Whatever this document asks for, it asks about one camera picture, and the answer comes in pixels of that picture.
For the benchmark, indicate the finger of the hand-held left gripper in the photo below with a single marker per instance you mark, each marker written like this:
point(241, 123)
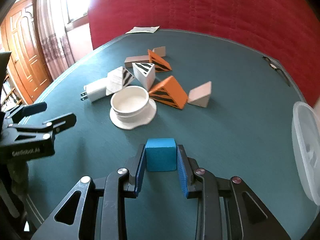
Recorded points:
point(65, 121)
point(35, 108)

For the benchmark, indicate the bright window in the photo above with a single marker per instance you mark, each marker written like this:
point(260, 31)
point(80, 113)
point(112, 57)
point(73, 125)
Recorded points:
point(77, 0)

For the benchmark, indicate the red quilted blanket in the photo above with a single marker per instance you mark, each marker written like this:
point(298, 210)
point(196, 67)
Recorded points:
point(200, 5)

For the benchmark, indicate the pink patterned curtain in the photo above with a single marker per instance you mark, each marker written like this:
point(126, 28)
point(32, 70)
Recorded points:
point(52, 30)

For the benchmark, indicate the long beige wooden block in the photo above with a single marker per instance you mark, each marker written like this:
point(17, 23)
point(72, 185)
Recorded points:
point(135, 60)

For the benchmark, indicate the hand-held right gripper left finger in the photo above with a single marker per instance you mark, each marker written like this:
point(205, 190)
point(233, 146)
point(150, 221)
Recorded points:
point(140, 170)

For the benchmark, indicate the white paper sheet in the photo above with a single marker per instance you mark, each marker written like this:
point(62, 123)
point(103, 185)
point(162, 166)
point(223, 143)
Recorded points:
point(142, 30)

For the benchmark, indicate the blue cube block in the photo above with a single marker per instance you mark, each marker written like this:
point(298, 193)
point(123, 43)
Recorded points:
point(160, 155)

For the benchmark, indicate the white round bowl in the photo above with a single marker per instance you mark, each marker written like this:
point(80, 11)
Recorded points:
point(128, 102)

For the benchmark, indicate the white charger plug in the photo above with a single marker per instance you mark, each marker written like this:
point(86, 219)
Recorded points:
point(96, 90)

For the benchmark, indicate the clear plastic container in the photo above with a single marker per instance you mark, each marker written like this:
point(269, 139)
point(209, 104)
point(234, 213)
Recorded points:
point(302, 135)

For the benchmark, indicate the orange black-striped triangular block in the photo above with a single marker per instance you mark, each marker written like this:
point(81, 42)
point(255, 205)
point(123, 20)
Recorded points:
point(172, 90)
point(160, 63)

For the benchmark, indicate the white black-striped triangular block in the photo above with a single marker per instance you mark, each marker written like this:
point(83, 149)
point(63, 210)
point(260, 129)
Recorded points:
point(116, 80)
point(146, 76)

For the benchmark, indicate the wooden bookshelf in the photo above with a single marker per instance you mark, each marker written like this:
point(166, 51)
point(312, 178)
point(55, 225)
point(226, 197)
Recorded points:
point(10, 92)

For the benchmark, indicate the brown wooden door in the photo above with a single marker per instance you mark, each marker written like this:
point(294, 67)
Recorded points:
point(25, 42)

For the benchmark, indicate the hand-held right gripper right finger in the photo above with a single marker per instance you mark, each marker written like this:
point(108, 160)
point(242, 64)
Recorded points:
point(182, 172)

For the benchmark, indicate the small beige wedge block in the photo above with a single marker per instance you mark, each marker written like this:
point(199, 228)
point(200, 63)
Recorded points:
point(160, 51)

